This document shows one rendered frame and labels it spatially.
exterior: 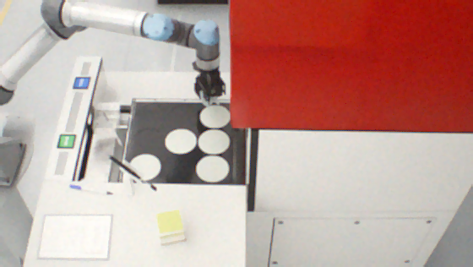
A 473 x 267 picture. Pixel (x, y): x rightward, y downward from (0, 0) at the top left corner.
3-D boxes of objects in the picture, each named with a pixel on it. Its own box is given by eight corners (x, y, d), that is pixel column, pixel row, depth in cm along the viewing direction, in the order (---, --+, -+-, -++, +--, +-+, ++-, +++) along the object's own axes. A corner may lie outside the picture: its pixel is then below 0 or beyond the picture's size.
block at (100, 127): (117, 125, 193) (116, 120, 191) (116, 133, 191) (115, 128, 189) (95, 125, 193) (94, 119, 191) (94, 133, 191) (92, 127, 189)
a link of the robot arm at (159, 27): (29, -16, 166) (171, 8, 155) (49, -10, 177) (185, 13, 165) (22, 21, 167) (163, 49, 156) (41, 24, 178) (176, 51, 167)
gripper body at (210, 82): (205, 103, 185) (203, 77, 175) (194, 86, 189) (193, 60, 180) (226, 95, 187) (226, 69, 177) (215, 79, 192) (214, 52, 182)
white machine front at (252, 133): (252, 38, 231) (256, -45, 200) (253, 211, 179) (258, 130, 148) (245, 38, 231) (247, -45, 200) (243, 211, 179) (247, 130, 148)
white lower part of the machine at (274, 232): (377, 160, 294) (414, 43, 231) (399, 307, 242) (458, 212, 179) (242, 158, 295) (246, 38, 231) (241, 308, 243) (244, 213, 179)
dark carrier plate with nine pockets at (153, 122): (234, 103, 198) (234, 102, 197) (232, 187, 176) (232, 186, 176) (136, 102, 198) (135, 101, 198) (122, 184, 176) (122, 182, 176)
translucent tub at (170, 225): (182, 220, 160) (180, 207, 155) (187, 242, 156) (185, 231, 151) (155, 225, 159) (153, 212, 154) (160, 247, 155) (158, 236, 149)
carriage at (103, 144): (122, 111, 201) (122, 106, 199) (107, 198, 178) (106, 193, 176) (100, 111, 201) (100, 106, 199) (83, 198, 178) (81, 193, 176)
